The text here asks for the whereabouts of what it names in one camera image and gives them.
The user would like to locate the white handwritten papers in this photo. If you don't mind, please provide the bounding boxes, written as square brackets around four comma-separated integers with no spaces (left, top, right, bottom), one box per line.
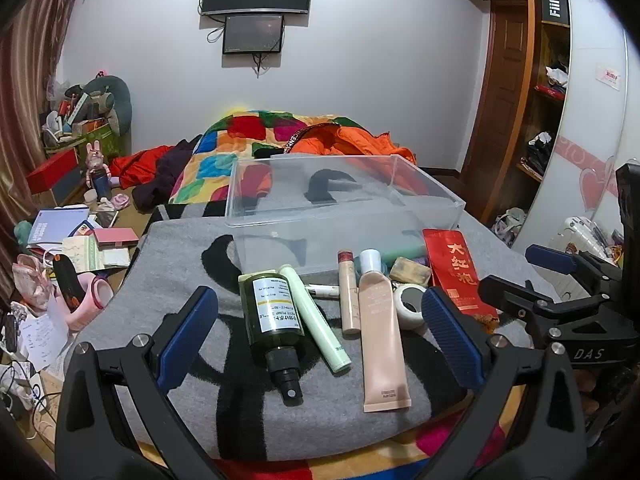
[20,310,71,376]

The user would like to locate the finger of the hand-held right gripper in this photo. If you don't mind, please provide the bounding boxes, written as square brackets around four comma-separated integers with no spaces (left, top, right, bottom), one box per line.
[477,275,556,351]
[524,243,623,301]

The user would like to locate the white wardrobe door pink hearts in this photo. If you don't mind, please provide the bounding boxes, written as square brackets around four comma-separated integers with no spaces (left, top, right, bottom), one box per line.
[520,0,640,261]

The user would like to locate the teal green tube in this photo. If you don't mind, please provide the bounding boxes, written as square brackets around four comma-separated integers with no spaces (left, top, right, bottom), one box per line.
[381,242,427,265]

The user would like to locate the striped brown curtain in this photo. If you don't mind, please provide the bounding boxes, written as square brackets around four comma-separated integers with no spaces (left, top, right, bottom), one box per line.
[0,0,96,291]

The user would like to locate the pink tube white cap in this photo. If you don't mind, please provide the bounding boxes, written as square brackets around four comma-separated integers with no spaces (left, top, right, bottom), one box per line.
[357,248,413,413]

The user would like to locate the white tape roll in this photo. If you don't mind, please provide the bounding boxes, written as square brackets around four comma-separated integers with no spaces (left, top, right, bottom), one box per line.
[392,283,430,331]

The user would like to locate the wooden open shelf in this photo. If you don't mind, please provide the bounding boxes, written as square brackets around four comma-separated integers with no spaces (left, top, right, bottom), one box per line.
[515,0,573,186]

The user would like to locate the brown wooden door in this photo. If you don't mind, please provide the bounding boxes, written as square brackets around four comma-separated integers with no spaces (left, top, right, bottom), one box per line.
[460,0,531,221]

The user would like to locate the white bag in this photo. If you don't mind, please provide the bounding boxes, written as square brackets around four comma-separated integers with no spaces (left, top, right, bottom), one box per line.
[492,207,528,246]

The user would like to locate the pink flat box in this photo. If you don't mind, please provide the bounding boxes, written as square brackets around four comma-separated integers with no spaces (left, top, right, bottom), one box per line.
[92,227,140,250]

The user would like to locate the grey-green plush pillow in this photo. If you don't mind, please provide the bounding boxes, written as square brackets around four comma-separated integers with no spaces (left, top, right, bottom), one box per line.
[65,75,133,136]

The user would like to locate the colourful patchwork quilt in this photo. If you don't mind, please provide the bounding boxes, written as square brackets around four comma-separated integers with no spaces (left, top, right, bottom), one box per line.
[167,109,361,206]

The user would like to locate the yellowish wrapped soap bar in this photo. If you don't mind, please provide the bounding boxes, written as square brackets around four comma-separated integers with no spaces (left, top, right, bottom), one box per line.
[389,256,432,285]

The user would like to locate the pink fabric pouch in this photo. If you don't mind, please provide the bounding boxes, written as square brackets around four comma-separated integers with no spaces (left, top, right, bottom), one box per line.
[12,254,53,306]

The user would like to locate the green cardboard box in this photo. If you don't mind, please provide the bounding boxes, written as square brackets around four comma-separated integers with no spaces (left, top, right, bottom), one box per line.
[45,122,126,161]

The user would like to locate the dark green spray bottle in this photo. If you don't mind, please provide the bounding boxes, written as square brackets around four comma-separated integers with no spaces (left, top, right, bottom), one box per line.
[238,271,306,407]

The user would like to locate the orange jacket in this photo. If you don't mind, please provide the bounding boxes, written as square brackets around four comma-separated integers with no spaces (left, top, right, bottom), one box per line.
[290,122,418,166]

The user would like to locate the beige concealer tube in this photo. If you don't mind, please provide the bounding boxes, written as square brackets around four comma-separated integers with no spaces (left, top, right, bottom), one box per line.
[337,248,363,337]

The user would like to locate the light green tube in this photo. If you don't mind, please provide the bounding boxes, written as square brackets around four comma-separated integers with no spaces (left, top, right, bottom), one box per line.
[278,263,352,373]

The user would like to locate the dark purple cloth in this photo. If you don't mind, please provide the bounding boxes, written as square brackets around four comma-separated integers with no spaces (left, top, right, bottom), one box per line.
[132,137,201,211]

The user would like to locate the green white booklet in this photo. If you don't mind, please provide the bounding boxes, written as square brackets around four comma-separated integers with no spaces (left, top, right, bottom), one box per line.
[62,235,131,271]

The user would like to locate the red cloth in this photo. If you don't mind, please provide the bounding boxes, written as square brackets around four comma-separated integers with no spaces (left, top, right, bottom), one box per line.
[109,144,176,188]

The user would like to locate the grey black patterned blanket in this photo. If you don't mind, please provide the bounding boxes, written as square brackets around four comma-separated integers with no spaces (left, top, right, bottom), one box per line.
[75,185,561,461]

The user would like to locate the pink bunny figurine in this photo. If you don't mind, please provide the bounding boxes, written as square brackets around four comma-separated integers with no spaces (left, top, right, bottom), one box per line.
[84,141,112,198]

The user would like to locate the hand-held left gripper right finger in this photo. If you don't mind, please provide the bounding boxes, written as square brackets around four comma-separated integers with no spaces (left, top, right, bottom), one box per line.
[421,286,588,480]

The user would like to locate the clear plastic box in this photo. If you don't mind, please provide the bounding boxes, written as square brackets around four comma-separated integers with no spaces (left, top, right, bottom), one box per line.
[223,155,467,286]

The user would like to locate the red flat box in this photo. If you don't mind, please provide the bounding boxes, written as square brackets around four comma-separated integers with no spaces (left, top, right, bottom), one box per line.
[26,149,81,195]

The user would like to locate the blue book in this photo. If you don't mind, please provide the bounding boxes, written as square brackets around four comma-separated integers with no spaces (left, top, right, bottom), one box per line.
[27,208,91,247]

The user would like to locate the red tea packet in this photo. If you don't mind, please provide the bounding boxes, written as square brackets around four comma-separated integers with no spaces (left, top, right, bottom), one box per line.
[422,228,501,333]

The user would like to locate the black orange oblong case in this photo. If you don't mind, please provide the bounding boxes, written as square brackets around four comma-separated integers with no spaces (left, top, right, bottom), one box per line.
[52,255,83,311]

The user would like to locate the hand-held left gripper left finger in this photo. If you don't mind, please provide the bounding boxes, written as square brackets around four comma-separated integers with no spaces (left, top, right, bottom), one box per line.
[55,286,221,480]

